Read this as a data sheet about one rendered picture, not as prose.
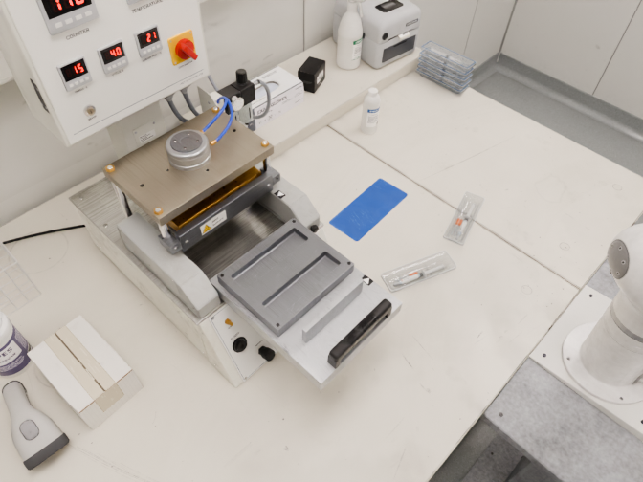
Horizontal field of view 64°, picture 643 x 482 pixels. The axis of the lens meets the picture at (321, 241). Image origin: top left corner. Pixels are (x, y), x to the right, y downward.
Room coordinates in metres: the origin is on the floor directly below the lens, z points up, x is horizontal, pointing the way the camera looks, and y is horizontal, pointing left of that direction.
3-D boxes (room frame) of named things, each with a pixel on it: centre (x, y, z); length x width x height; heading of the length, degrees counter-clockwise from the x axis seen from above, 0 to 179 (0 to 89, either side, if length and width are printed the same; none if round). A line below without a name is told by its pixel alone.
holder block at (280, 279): (0.56, 0.06, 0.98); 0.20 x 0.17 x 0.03; 138
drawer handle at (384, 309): (0.44, -0.08, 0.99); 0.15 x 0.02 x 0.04; 138
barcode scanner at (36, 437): (0.33, 0.55, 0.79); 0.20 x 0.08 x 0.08; 47
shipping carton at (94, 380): (0.43, 0.46, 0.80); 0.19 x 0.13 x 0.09; 47
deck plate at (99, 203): (0.76, 0.28, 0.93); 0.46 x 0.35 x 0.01; 48
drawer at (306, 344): (0.53, 0.03, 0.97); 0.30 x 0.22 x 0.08; 48
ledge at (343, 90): (1.45, 0.05, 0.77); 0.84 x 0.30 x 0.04; 137
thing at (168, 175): (0.77, 0.27, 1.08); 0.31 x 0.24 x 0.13; 138
